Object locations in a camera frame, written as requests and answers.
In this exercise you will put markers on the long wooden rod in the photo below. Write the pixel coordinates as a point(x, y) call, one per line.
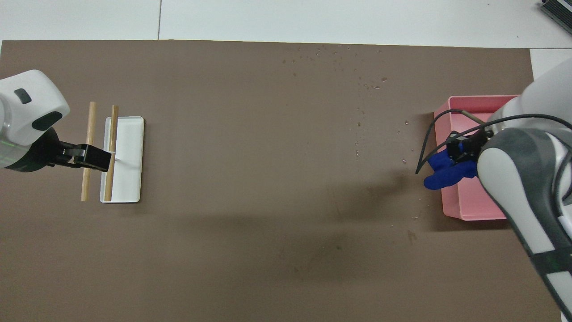
point(112, 129)
point(89, 129)

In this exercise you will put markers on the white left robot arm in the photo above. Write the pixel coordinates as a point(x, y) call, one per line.
point(31, 103)

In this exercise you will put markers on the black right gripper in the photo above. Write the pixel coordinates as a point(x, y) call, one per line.
point(476, 144)

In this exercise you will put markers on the blue towel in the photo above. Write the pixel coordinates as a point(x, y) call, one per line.
point(447, 176)

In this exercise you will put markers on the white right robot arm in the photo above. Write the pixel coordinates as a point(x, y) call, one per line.
point(514, 174)

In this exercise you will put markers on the white rectangular tray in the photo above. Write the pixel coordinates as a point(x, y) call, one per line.
point(132, 152)

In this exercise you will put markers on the brown table mat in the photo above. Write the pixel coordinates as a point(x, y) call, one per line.
point(246, 179)

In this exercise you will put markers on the grey ribbed device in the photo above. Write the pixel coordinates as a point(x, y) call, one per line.
point(558, 11)

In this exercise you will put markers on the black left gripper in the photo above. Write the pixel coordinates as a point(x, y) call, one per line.
point(40, 154)

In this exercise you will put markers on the pink plastic bin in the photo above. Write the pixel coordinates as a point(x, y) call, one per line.
point(464, 203)

